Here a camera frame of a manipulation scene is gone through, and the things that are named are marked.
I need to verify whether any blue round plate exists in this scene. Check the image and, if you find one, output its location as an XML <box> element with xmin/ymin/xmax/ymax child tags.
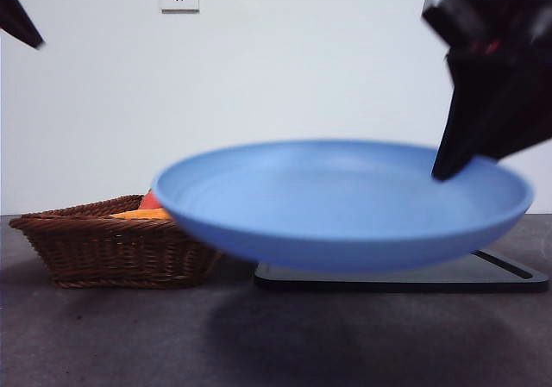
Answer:
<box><xmin>150</xmin><ymin>139</ymin><xmax>535</xmax><ymax>276</ymax></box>

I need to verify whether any yellow orange corn cob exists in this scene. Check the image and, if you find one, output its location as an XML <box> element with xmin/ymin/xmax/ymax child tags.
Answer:
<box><xmin>110</xmin><ymin>208</ymin><xmax>173</xmax><ymax>222</ymax></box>

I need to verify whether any brown woven wicker basket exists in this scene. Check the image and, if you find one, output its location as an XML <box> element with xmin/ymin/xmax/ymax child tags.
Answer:
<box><xmin>8</xmin><ymin>194</ymin><xmax>222</xmax><ymax>290</ymax></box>

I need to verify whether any black rectangular tray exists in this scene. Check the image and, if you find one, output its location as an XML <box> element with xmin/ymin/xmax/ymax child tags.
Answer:
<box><xmin>253</xmin><ymin>247</ymin><xmax>551</xmax><ymax>294</ymax></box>

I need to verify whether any orange carrot with green leaves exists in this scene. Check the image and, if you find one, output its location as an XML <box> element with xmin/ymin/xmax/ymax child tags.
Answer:
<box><xmin>141</xmin><ymin>190</ymin><xmax>163</xmax><ymax>211</ymax></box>

